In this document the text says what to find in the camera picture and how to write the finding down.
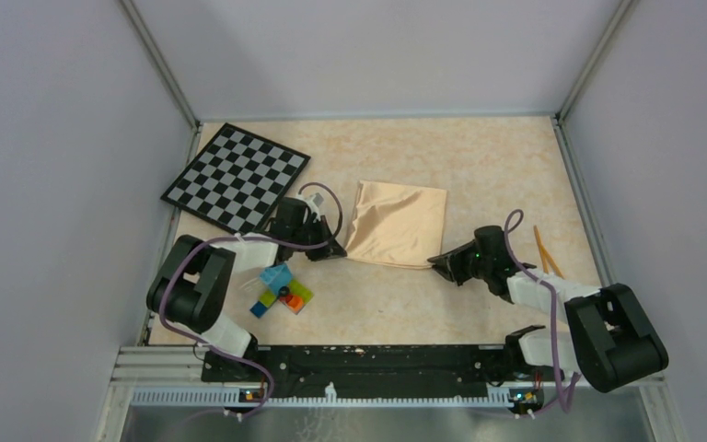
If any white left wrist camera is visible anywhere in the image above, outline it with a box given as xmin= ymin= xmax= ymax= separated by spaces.
xmin=301 ymin=192 xmax=324 ymax=220

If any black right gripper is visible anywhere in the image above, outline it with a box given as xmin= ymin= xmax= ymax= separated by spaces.
xmin=427 ymin=240 xmax=491 ymax=286

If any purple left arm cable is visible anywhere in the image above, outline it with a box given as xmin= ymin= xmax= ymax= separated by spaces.
xmin=156 ymin=181 xmax=345 ymax=422

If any black white checkerboard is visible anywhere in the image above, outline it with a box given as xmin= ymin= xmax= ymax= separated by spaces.
xmin=161 ymin=123 xmax=311 ymax=234

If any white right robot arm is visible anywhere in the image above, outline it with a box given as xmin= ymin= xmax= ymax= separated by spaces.
xmin=429 ymin=226 xmax=669 ymax=392

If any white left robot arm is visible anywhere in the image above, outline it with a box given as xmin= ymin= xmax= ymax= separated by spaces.
xmin=146 ymin=193 xmax=346 ymax=381

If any colourful toy block pile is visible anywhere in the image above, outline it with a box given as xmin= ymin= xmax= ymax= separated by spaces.
xmin=241 ymin=262 xmax=314 ymax=319

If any orange cloth napkin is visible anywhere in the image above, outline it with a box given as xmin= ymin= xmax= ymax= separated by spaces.
xmin=344 ymin=180 xmax=447 ymax=270

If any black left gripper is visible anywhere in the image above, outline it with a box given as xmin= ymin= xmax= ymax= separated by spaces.
xmin=291 ymin=215 xmax=347 ymax=262

